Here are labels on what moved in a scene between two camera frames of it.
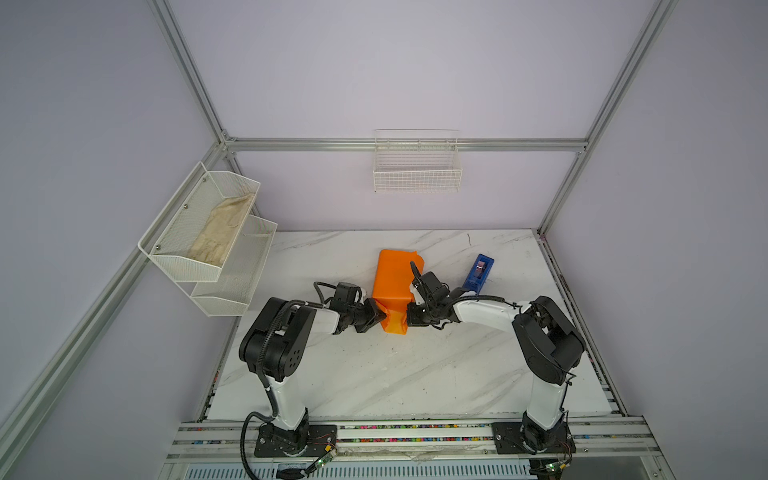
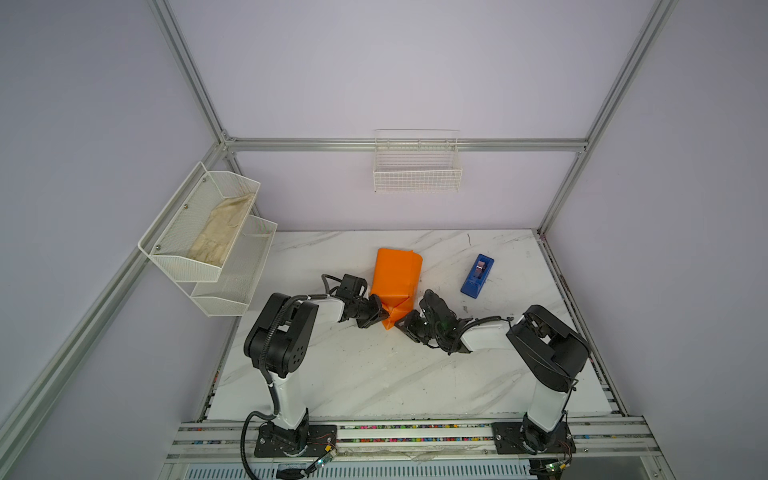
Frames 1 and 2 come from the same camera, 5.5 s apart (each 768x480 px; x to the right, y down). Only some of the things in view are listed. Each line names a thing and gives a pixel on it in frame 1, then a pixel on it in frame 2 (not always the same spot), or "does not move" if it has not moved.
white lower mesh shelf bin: [242, 272] does not move
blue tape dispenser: [478, 273] does not move
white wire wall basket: [416, 160] does not move
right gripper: [412, 319] -> [408, 326]
